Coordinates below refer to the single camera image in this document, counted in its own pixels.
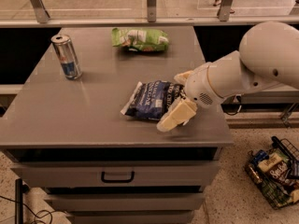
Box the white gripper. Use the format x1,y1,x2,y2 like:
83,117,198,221
157,63,224,133

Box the blue chip bag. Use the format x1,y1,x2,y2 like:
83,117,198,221
121,80,183,120

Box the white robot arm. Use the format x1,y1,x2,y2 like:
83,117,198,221
157,21,299,132

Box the green chip bag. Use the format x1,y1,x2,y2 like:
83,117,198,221
111,28,169,52

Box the redbull can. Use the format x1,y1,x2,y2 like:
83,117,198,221
51,35,82,80

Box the grey drawer cabinet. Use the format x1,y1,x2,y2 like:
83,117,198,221
0,27,232,224

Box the snack bags in basket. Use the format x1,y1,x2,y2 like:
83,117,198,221
245,148,299,209

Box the metal window railing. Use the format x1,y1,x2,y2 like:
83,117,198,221
0,0,299,27

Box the black cable on wall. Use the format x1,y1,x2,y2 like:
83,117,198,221
221,94,243,117

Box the black drawer handle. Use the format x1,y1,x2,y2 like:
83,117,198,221
100,171,135,184

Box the black wire basket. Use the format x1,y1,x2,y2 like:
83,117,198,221
244,136,299,209

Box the black stand post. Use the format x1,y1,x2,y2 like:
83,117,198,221
15,178,24,224

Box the black floor cable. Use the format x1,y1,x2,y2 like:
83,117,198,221
0,194,60,224

